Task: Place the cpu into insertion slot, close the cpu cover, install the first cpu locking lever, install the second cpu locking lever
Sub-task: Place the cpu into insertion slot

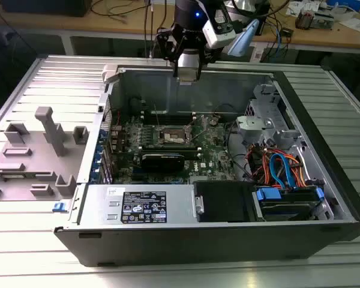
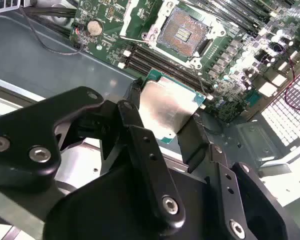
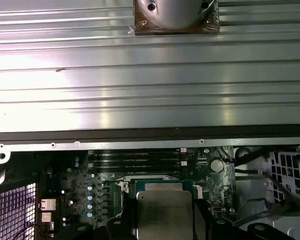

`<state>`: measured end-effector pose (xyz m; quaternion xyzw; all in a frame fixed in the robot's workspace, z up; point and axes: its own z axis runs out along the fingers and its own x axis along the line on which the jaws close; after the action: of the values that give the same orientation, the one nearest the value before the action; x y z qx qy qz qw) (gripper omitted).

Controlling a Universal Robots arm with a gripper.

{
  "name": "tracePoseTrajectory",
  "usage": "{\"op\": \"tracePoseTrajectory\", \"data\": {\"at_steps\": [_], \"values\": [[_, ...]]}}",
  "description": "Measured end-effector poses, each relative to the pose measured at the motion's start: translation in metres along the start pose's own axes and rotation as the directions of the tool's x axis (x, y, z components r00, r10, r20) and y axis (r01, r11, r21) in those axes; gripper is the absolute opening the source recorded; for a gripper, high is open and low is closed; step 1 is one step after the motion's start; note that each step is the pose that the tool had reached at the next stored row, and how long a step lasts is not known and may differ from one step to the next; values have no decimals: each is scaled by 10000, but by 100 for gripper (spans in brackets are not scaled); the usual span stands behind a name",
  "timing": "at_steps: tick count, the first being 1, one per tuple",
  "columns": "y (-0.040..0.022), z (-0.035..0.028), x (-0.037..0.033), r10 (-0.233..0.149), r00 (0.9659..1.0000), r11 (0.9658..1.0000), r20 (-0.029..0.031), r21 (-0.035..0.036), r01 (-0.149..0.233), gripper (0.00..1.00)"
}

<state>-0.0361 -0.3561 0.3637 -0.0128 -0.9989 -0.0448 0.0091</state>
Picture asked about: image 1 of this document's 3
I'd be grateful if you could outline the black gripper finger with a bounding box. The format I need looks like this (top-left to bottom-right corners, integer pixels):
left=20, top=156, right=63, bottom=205
left=155, top=26, right=181, bottom=79
left=196, top=44, right=221, bottom=80

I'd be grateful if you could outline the silver CPU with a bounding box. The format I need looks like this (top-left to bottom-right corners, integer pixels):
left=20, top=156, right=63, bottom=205
left=178, top=67, right=199, bottom=84

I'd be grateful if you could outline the metal socket cover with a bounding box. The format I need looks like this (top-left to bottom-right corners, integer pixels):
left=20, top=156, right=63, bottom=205
left=185, top=115, right=212, bottom=144

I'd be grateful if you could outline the CPU socket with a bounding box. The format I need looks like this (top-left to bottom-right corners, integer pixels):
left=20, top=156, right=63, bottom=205
left=157, top=124, right=196, bottom=145

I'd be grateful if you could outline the black tower box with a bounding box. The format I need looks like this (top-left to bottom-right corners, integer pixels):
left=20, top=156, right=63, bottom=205
left=254, top=0, right=271, bottom=37

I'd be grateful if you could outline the silver metal drive cage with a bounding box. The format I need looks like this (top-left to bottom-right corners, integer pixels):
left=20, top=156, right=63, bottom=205
left=244, top=83, right=304, bottom=151

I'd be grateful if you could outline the green motherboard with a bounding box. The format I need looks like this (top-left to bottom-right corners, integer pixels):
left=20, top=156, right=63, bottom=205
left=107, top=113, right=244, bottom=185

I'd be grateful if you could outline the wooden desk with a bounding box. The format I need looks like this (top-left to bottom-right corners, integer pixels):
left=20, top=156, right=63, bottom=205
left=0, top=0, right=360, bottom=56

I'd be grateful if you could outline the white printed card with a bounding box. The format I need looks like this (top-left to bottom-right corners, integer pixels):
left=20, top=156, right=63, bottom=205
left=286, top=1, right=304, bottom=16

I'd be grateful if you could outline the green RAM stick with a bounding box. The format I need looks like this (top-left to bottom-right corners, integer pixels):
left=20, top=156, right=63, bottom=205
left=142, top=149, right=199, bottom=159

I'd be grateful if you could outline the copper fin heat sink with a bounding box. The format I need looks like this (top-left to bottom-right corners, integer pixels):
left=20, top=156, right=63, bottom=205
left=295, top=8, right=314, bottom=30

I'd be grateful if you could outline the black graphics card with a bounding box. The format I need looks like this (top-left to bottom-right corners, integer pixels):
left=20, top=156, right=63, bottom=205
left=140, top=153, right=186, bottom=173

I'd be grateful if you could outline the grey electronic board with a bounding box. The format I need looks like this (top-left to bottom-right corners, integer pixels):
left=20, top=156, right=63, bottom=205
left=313, top=10, right=338, bottom=30

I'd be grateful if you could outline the black computer box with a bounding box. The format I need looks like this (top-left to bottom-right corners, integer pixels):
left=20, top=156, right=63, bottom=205
left=0, top=0, right=92, bottom=17

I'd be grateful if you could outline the white paper sheet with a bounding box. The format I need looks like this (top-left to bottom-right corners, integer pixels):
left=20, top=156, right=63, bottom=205
left=338, top=17, right=360, bottom=32

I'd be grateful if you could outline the silver bay latch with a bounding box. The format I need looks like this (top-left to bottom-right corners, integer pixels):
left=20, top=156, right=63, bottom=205
left=193, top=194, right=205, bottom=214

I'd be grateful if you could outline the hard disk in blue carrier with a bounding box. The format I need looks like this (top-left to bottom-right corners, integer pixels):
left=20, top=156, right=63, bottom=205
left=251, top=185, right=326, bottom=222

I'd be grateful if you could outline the black label sticker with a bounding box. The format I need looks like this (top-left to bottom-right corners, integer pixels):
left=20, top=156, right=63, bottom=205
left=121, top=191, right=167, bottom=224

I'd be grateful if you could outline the grey parts rack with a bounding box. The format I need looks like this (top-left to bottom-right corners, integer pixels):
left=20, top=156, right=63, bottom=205
left=0, top=106, right=89, bottom=202

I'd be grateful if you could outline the silver power supply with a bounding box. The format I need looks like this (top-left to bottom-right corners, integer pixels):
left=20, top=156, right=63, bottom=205
left=77, top=183, right=196, bottom=226

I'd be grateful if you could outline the black PC case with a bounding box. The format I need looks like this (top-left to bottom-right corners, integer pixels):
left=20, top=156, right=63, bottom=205
left=53, top=64, right=360, bottom=268

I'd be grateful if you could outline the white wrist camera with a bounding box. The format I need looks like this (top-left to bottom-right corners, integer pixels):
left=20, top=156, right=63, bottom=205
left=202, top=8, right=237, bottom=49

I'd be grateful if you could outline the thin black cable loop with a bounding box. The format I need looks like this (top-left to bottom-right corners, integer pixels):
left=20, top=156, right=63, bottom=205
left=213, top=103, right=238, bottom=121

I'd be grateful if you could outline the thick black camera cable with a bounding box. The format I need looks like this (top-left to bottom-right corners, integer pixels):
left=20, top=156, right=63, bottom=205
left=230, top=0, right=290, bottom=18

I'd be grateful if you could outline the blue network cable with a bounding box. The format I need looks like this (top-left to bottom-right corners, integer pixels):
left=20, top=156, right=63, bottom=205
left=269, top=22, right=286, bottom=59

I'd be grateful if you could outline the red orange wire bundle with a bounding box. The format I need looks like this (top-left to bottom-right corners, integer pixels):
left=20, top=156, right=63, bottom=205
left=246, top=143, right=274, bottom=184

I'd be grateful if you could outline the blue flat wire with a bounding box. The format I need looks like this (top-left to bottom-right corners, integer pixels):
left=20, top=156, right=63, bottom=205
left=269, top=152, right=298, bottom=190

